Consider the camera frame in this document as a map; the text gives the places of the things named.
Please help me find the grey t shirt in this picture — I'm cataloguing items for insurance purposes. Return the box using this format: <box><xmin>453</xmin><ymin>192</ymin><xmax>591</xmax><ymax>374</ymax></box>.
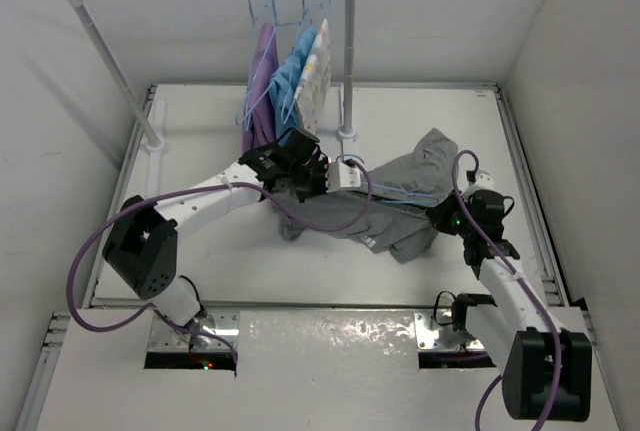
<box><xmin>278</xmin><ymin>128</ymin><xmax>458</xmax><ymax>264</ymax></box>

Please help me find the light blue wire hanger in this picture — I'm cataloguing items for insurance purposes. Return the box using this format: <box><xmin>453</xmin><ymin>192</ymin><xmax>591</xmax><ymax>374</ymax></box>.
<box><xmin>335</xmin><ymin>153</ymin><xmax>436</xmax><ymax>203</ymax></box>

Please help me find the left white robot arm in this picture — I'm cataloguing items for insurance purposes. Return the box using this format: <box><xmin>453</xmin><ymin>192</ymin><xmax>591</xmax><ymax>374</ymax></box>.
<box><xmin>102</xmin><ymin>129</ymin><xmax>329</xmax><ymax>327</ymax></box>

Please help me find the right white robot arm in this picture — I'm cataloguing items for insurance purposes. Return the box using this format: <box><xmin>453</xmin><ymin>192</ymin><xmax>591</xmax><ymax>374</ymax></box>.
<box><xmin>426</xmin><ymin>189</ymin><xmax>592</xmax><ymax>429</ymax></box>

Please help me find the purple garment on hanger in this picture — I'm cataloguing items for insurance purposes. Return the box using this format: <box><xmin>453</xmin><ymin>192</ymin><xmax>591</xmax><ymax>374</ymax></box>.
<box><xmin>238</xmin><ymin>22</ymin><xmax>279</xmax><ymax>154</ymax></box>

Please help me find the white patterned garment on hanger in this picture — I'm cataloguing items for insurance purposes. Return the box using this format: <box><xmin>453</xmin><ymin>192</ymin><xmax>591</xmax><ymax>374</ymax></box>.
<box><xmin>294</xmin><ymin>19</ymin><xmax>331</xmax><ymax>134</ymax></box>

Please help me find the blue garment on hanger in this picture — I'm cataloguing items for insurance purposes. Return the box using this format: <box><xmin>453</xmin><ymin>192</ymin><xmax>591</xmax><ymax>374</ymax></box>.
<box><xmin>269</xmin><ymin>25</ymin><xmax>317</xmax><ymax>138</ymax></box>

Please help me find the white foam front board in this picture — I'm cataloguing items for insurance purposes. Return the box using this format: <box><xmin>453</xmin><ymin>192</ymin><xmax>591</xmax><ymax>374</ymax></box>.
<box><xmin>14</xmin><ymin>308</ymin><xmax>621</xmax><ymax>431</ymax></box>

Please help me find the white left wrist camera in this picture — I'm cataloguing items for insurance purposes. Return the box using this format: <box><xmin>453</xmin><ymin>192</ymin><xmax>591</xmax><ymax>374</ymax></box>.
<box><xmin>326</xmin><ymin>161</ymin><xmax>362</xmax><ymax>194</ymax></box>

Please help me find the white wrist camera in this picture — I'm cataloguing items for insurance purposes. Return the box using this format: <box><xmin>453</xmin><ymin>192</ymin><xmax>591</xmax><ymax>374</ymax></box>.
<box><xmin>326</xmin><ymin>161</ymin><xmax>362</xmax><ymax>194</ymax></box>
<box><xmin>462</xmin><ymin>170</ymin><xmax>494</xmax><ymax>201</ymax></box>

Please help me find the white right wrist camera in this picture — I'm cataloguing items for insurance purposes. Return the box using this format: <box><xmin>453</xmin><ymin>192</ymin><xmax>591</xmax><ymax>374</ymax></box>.
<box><xmin>462</xmin><ymin>170</ymin><xmax>494</xmax><ymax>201</ymax></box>

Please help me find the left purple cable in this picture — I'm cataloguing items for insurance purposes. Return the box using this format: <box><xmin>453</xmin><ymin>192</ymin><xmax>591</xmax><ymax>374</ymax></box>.
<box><xmin>67</xmin><ymin>155</ymin><xmax>374</xmax><ymax>367</ymax></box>

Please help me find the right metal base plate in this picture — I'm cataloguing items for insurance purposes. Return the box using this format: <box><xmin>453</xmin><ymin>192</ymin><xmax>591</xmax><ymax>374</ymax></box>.
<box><xmin>414</xmin><ymin>308</ymin><xmax>512</xmax><ymax>359</ymax></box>

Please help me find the metal base plate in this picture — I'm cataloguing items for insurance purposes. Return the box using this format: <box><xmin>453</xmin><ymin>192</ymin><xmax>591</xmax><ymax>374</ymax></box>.
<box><xmin>147</xmin><ymin>314</ymin><xmax>239</xmax><ymax>352</ymax></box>
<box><xmin>414</xmin><ymin>308</ymin><xmax>512</xmax><ymax>359</ymax></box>

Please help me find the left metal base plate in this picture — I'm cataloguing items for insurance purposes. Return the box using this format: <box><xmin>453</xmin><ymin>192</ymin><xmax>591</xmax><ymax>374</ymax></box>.
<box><xmin>147</xmin><ymin>314</ymin><xmax>239</xmax><ymax>352</ymax></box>

